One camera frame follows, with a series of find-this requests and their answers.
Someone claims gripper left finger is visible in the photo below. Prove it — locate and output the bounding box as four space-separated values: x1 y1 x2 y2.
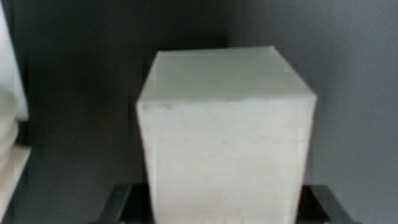
93 183 154 224

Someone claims white desk leg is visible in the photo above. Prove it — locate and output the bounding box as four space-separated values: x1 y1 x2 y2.
136 47 315 224
0 3 29 224

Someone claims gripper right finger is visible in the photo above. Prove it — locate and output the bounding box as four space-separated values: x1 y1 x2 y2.
298 185 355 224

